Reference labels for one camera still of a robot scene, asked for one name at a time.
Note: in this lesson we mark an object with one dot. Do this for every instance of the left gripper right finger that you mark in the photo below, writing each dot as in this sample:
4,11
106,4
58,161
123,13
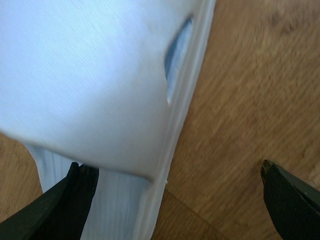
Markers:
292,204

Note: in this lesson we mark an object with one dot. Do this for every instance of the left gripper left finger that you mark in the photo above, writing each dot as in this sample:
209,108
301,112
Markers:
58,214

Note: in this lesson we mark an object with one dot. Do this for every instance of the light blue slipper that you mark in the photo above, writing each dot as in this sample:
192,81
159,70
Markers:
107,83

